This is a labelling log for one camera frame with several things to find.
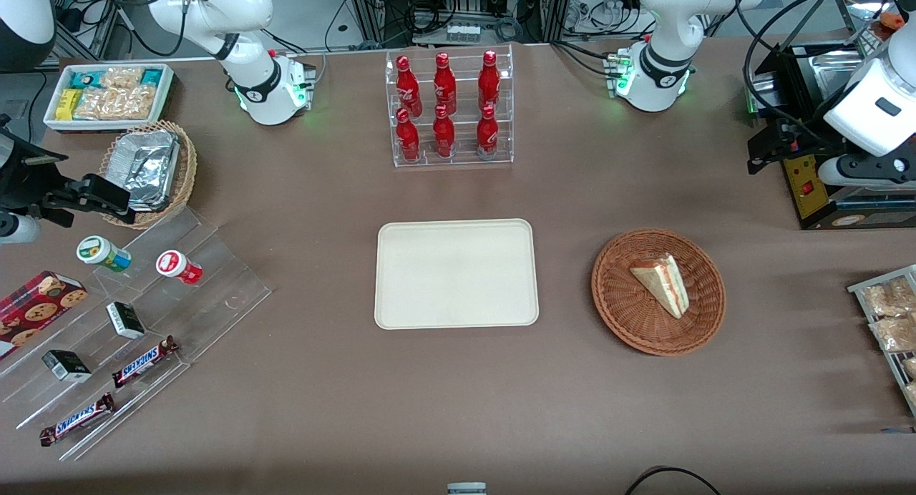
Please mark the round brown wicker basket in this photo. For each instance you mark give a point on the round brown wicker basket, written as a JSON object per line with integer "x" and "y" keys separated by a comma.
{"x": 630, "y": 316}

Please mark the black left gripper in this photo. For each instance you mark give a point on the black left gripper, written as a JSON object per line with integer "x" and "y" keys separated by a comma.
{"x": 807, "y": 142}

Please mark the red lid yogurt cup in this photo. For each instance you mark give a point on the red lid yogurt cup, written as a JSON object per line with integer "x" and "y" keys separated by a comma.
{"x": 175, "y": 265}

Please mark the cream rectangular serving tray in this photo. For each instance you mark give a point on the cream rectangular serving tray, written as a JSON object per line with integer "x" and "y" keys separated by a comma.
{"x": 456, "y": 273}

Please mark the white rectangular snack bin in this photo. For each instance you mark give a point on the white rectangular snack bin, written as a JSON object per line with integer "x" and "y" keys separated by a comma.
{"x": 50, "y": 119}

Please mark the red cola bottle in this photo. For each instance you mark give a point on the red cola bottle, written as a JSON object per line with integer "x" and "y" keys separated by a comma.
{"x": 487, "y": 134}
{"x": 489, "y": 80}
{"x": 408, "y": 137}
{"x": 444, "y": 84}
{"x": 444, "y": 135}
{"x": 407, "y": 84}

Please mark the stack of foil trays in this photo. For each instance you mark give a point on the stack of foil trays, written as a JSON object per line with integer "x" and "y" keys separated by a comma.
{"x": 150, "y": 166}

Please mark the teal snack packet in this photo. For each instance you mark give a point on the teal snack packet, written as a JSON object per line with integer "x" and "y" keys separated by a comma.
{"x": 86, "y": 79}
{"x": 152, "y": 76}

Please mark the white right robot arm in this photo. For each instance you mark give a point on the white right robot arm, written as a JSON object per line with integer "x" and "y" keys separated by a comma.
{"x": 250, "y": 8}

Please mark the large clear cracker pack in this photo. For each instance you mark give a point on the large clear cracker pack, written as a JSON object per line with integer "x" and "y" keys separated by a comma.
{"x": 114, "y": 104}

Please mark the green lid yogurt cup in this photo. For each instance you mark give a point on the green lid yogurt cup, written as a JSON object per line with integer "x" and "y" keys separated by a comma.
{"x": 100, "y": 252}

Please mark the black machine with yellow panel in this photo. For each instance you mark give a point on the black machine with yellow panel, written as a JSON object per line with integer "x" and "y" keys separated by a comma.
{"x": 812, "y": 194}

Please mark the triangular sandwich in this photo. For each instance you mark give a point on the triangular sandwich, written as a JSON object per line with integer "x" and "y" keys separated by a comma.
{"x": 665, "y": 284}

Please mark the white power strip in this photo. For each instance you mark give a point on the white power strip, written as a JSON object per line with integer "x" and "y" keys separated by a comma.
{"x": 463, "y": 33}

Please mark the red chocolate chip cookie box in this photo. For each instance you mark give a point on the red chocolate chip cookie box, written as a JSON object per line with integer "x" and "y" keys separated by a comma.
{"x": 36, "y": 309}

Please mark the small black carton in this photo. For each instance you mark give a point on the small black carton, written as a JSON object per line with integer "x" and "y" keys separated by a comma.
{"x": 66, "y": 366}
{"x": 125, "y": 320}

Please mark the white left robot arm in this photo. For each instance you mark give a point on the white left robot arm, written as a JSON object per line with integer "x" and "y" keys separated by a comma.
{"x": 669, "y": 30}

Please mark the small orange object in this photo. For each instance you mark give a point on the small orange object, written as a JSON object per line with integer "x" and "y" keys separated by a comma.
{"x": 892, "y": 21}

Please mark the grey white device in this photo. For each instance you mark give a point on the grey white device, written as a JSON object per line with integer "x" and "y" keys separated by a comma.
{"x": 466, "y": 489}

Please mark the Snickers chocolate bar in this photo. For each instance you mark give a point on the Snickers chocolate bar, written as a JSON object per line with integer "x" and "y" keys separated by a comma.
{"x": 143, "y": 362}
{"x": 76, "y": 419}

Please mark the small clear cracker pack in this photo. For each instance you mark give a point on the small clear cracker pack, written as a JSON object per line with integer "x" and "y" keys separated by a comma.
{"x": 122, "y": 77}

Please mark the yellow snack packet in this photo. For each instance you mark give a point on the yellow snack packet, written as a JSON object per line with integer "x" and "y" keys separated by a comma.
{"x": 69, "y": 104}

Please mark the stainless steel tray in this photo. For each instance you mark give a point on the stainless steel tray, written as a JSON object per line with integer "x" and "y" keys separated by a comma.
{"x": 859, "y": 12}

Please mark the light tan wicker basket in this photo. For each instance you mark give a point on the light tan wicker basket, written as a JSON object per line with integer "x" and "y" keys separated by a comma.
{"x": 187, "y": 166}

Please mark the clear acrylic bottle rack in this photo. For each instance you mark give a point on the clear acrylic bottle rack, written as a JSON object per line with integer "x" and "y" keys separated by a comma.
{"x": 465, "y": 159}

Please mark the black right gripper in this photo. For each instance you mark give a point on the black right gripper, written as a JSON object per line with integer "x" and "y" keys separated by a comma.
{"x": 21, "y": 180}

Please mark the clear acrylic stepped rack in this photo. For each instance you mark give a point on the clear acrylic stepped rack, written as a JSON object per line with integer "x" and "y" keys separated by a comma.
{"x": 215, "y": 280}

